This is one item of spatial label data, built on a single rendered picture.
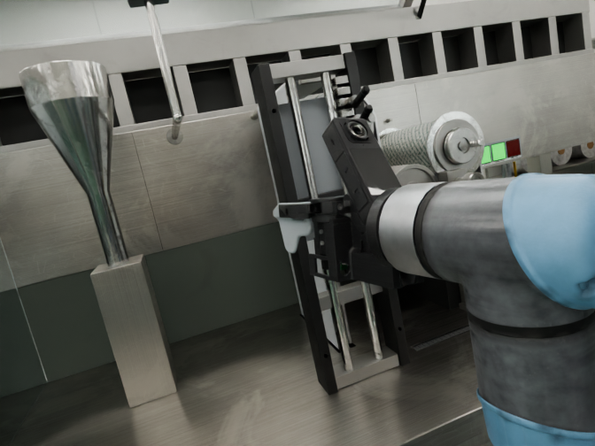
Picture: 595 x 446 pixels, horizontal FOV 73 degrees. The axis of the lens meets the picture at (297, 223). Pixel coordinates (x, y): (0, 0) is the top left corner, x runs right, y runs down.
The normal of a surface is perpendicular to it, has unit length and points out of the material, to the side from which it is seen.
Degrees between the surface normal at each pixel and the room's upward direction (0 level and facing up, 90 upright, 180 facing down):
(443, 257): 103
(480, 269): 91
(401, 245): 93
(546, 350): 90
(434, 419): 0
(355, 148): 58
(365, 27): 90
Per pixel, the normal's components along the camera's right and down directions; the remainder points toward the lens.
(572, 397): 0.07, 0.14
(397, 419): -0.21, -0.97
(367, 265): -0.87, 0.11
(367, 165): 0.40, -0.51
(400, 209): -0.81, -0.36
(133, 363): 0.30, 0.08
